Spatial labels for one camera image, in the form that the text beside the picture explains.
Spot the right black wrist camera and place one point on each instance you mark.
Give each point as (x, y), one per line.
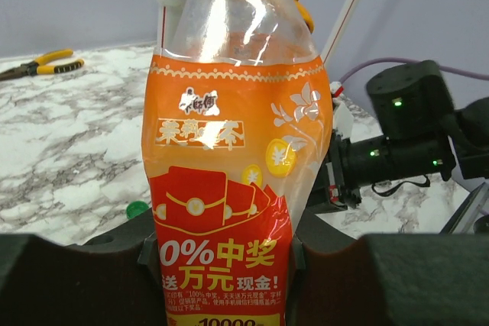
(410, 100)

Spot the green bottle cap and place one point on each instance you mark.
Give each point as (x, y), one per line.
(135, 209)

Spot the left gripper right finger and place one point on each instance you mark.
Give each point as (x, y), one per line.
(387, 279)

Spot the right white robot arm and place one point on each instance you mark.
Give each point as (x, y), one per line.
(467, 131)

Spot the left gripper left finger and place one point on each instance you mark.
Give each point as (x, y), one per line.
(113, 279)

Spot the orange label tea bottle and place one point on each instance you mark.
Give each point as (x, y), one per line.
(237, 120)

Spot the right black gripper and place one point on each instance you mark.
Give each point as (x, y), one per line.
(380, 163)

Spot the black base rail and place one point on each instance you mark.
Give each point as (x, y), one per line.
(472, 215)

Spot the yellow handled pliers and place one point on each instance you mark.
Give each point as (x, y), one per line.
(42, 66)

